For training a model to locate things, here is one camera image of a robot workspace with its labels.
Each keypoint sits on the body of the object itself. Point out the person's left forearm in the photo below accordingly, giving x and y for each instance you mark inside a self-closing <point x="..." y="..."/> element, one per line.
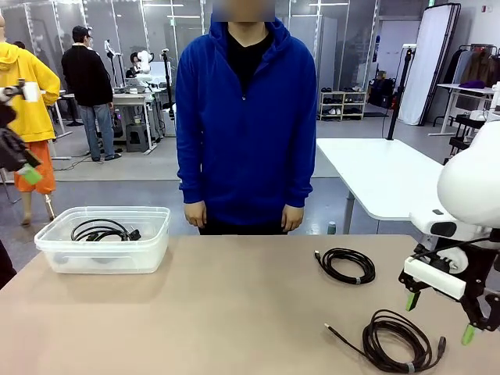
<point x="301" y="179"/>

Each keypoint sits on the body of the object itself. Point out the person's right hand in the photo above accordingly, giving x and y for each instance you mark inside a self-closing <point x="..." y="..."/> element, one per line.
<point x="195" y="215"/>

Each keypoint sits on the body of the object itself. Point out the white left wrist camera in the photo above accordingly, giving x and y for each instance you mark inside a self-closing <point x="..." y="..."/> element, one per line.
<point x="31" y="93"/>

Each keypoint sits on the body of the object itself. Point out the grey step stool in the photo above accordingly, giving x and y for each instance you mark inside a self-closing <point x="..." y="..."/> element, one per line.
<point x="136" y="138"/>

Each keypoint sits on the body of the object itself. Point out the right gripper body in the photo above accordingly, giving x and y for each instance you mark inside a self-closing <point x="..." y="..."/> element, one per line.
<point x="478" y="269"/>

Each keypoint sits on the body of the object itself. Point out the small white background robot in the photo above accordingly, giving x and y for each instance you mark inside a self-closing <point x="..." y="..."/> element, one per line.
<point x="143" y="60"/>

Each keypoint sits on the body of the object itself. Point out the clear plastic storage container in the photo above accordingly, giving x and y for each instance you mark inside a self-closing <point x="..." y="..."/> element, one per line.
<point x="117" y="261"/>

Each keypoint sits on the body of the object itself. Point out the black bulky object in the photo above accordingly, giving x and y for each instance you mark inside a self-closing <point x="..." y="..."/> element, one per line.
<point x="4" y="269"/>

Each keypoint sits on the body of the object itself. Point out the person in black sweater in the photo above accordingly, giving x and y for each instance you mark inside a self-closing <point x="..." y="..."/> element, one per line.
<point x="86" y="78"/>

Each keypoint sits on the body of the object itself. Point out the black utility cart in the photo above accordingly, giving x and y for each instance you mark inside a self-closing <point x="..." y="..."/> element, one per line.
<point x="461" y="140"/>

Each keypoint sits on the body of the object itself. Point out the large white table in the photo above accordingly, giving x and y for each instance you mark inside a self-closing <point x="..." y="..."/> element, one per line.
<point x="371" y="172"/>

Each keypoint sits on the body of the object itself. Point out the grey workshop desk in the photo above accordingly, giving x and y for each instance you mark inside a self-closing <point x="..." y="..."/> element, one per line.
<point x="133" y="99"/>

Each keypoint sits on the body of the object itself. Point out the black bags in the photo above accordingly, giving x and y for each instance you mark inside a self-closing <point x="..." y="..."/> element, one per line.
<point x="381" y="93"/>

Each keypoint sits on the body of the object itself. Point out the person in blue hoodie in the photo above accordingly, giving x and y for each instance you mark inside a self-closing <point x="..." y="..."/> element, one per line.
<point x="246" y="136"/>

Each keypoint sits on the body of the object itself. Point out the black tripod stand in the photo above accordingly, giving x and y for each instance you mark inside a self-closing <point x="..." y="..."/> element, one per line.
<point x="168" y="86"/>

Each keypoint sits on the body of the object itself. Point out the small white desk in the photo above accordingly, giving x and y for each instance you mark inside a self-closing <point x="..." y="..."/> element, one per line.
<point x="465" y="90"/>

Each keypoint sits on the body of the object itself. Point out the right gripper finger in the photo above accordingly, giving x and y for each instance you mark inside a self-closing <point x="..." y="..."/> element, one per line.
<point x="468" y="336"/>
<point x="411" y="301"/>

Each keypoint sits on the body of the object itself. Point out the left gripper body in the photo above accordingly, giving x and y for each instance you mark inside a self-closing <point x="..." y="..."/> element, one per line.
<point x="11" y="150"/>

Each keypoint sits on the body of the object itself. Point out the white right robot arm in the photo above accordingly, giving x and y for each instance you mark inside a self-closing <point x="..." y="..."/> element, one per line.
<point x="468" y="183"/>

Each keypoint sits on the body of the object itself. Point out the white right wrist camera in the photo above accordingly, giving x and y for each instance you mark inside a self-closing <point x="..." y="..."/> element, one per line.
<point x="433" y="277"/>

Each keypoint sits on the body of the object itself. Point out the person in yellow hoodie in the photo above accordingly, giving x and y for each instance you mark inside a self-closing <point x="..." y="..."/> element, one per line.
<point x="35" y="117"/>

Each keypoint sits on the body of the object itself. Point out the black pole with white head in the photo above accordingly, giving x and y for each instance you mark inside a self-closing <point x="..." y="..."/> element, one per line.
<point x="396" y="105"/>

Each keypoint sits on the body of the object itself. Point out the white folding partition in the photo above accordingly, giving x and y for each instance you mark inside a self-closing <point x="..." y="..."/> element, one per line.
<point x="426" y="58"/>

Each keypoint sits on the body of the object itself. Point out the wooden shoe rack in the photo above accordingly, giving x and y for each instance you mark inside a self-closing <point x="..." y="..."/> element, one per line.
<point x="343" y="105"/>

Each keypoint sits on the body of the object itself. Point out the clothes rack with coats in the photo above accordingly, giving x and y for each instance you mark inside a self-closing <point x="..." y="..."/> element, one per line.
<point x="478" y="66"/>

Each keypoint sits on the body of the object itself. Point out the person's left hand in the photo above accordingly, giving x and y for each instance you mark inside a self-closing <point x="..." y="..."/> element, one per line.
<point x="293" y="218"/>

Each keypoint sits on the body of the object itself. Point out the person's right forearm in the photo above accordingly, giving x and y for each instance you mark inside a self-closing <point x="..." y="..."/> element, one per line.
<point x="191" y="179"/>

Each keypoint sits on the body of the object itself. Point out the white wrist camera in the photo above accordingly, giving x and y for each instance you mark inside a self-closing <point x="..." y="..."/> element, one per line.
<point x="31" y="93"/>
<point x="433" y="277"/>

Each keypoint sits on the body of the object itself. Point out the small green cup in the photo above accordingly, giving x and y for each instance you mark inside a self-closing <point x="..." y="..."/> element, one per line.
<point x="332" y="228"/>

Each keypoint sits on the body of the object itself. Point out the purple cloth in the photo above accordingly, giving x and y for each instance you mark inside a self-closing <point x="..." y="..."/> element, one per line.
<point x="472" y="84"/>

